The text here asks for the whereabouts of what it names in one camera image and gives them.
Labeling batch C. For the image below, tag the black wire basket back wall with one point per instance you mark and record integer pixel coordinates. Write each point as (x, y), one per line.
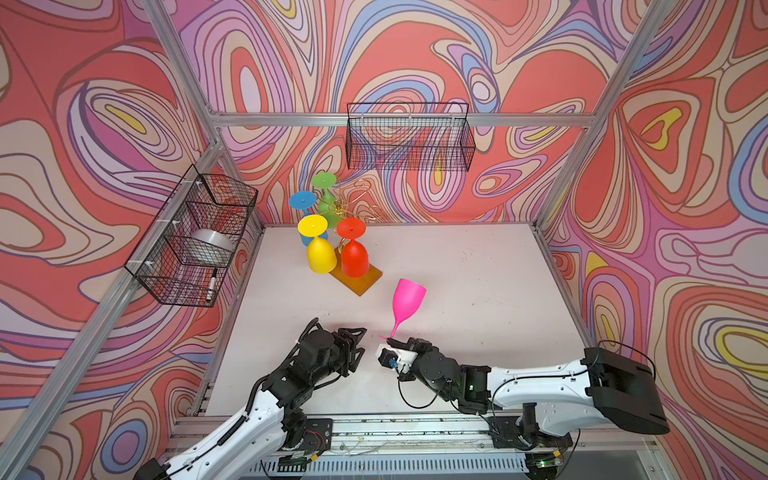
(409, 136)

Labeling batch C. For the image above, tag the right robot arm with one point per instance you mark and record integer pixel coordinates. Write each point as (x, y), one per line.
(526, 407)

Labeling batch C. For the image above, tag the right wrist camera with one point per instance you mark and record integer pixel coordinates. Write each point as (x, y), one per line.
(395, 359)

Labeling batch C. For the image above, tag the red plastic wine glass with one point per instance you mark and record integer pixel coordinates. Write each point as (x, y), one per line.
(354, 256)

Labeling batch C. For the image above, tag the blue plastic wine glass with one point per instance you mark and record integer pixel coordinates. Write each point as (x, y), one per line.
(303, 201)

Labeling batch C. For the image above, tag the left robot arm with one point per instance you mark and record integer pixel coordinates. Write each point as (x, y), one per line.
(272, 417)

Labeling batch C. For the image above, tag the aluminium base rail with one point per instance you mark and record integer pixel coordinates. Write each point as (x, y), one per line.
(434, 445)

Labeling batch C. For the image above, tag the wooden rack base board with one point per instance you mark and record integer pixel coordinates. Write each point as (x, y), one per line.
(358, 285)

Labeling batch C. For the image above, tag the black wire basket left wall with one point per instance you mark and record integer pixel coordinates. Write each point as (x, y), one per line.
(164, 266)

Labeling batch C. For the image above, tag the pink plastic wine glass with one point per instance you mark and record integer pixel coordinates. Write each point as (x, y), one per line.
(407, 300)

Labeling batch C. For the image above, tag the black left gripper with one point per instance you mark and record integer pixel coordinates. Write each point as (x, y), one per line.
(345, 346)

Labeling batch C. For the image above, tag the green plastic wine glass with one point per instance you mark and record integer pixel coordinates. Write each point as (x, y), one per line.
(327, 205)

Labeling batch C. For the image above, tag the gold wire glass rack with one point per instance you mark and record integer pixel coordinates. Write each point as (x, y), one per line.
(347, 207)

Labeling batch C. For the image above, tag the yellow plastic wine glass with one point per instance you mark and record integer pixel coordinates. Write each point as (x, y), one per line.
(320, 253)

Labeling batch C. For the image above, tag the black wire basket wall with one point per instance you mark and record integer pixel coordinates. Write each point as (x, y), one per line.
(409, 136)
(164, 266)

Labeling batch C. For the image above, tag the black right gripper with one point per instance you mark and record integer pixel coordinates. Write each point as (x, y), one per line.
(415, 345)

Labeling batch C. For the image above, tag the black marker pen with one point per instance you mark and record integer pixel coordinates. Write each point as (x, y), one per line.
(211, 290)

